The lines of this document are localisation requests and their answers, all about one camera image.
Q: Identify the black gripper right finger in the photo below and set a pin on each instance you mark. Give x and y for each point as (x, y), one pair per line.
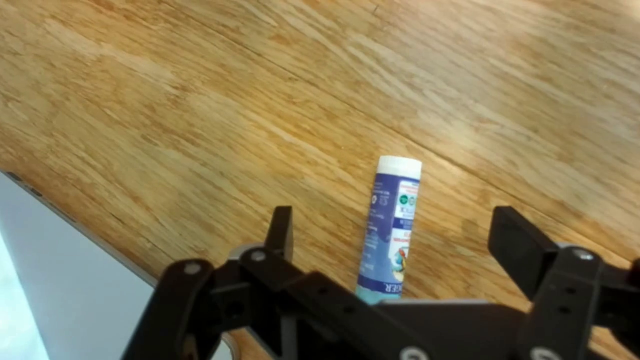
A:
(560, 307)

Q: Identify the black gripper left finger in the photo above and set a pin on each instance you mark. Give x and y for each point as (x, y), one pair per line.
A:
(182, 300)

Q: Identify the white tube with blue label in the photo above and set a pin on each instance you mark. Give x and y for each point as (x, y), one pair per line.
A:
(391, 221)

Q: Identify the wooden shelf with white edge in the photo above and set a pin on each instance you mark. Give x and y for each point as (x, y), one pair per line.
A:
(301, 100)

